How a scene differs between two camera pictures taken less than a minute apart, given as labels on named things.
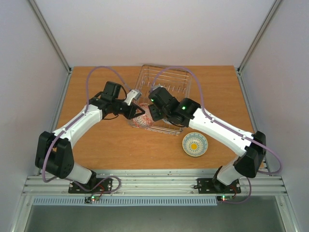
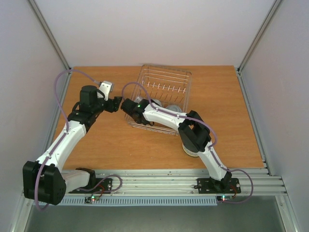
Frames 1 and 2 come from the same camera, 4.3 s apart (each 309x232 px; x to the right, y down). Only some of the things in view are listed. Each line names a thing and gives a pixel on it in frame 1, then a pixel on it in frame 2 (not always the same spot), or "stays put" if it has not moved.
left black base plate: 99,185 stays put
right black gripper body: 155,112 to 127,106
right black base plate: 206,186 stays put
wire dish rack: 176,81 stays put
